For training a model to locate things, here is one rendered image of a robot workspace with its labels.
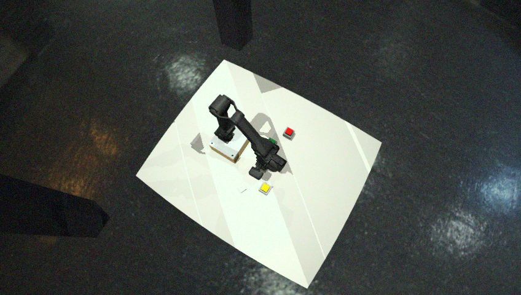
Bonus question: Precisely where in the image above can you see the red button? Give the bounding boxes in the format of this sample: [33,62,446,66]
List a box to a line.
[283,127,295,139]

